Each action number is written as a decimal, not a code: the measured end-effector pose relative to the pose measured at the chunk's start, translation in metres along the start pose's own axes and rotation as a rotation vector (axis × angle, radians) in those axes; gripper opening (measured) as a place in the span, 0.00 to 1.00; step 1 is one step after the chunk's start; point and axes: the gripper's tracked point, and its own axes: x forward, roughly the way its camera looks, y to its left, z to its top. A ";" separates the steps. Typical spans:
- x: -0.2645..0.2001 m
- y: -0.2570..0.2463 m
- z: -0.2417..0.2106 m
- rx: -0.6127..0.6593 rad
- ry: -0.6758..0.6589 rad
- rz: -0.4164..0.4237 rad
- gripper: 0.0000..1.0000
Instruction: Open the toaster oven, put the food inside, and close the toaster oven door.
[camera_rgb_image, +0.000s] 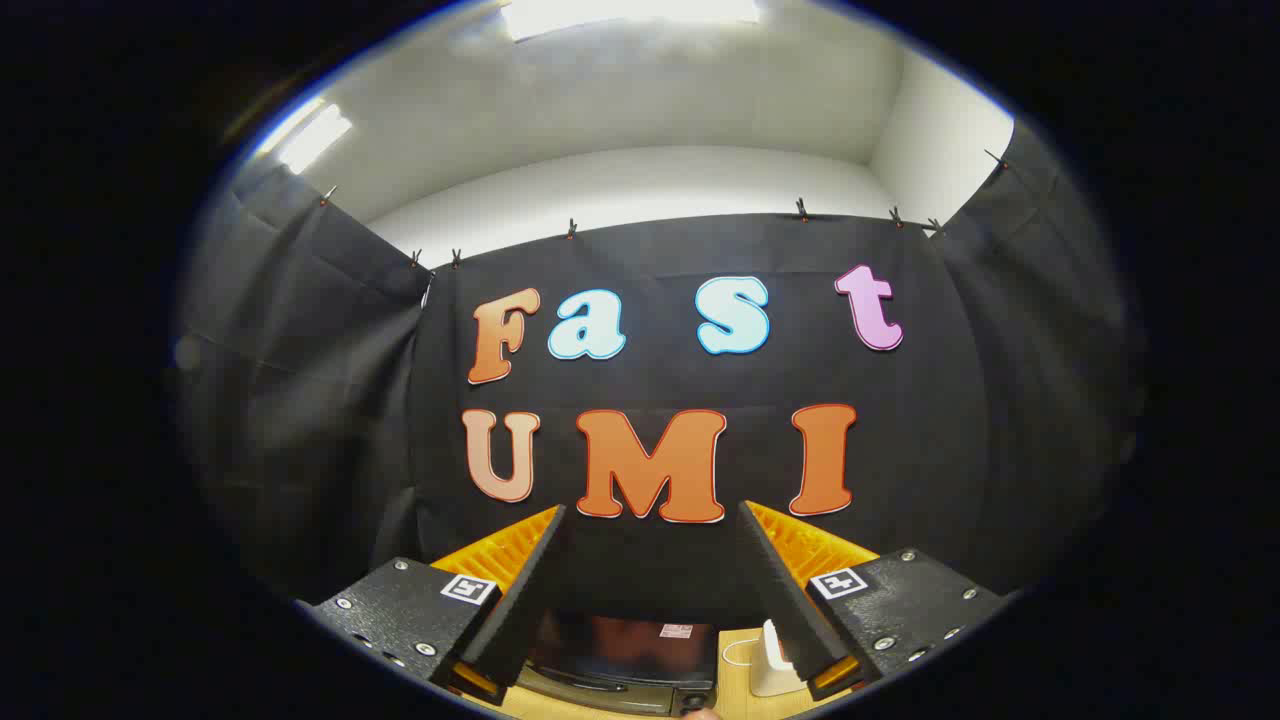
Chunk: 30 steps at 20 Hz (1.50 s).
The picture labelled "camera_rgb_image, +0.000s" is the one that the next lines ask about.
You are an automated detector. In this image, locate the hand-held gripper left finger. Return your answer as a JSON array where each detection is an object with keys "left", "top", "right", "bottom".
[{"left": 295, "top": 504, "right": 569, "bottom": 706}]

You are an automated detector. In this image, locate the row of backdrop clips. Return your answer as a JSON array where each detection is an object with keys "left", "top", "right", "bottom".
[{"left": 320, "top": 148, "right": 1011, "bottom": 271}]

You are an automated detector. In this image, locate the ceiling light panel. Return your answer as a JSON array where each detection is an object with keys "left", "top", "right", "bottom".
[
  {"left": 500, "top": 0, "right": 761, "bottom": 42},
  {"left": 255, "top": 98, "right": 354, "bottom": 174}
]

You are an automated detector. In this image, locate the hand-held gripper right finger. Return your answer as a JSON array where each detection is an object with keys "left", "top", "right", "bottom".
[{"left": 737, "top": 500, "right": 1011, "bottom": 701}]

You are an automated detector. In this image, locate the black toaster oven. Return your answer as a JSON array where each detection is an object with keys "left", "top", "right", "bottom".
[{"left": 515, "top": 608, "right": 721, "bottom": 717}]

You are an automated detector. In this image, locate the white pop-up toaster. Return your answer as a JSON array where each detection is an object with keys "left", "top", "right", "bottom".
[{"left": 750, "top": 620, "right": 809, "bottom": 698}]

